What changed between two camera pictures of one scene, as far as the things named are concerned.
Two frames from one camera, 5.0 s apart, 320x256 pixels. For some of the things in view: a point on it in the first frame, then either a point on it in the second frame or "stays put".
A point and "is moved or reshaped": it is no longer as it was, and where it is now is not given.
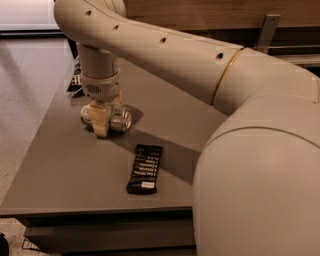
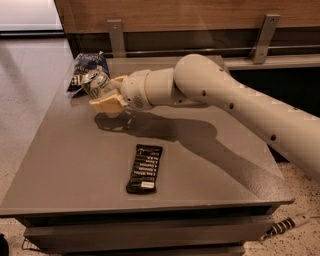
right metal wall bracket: x=266 y=34 stays put
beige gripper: x=100 y=88 → x=133 y=88
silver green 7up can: x=120 y=117 is moved or reshaped
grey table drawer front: x=112 y=235 stays put
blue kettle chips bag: x=75 y=88 stays put
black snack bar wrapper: x=145 y=170 stays put
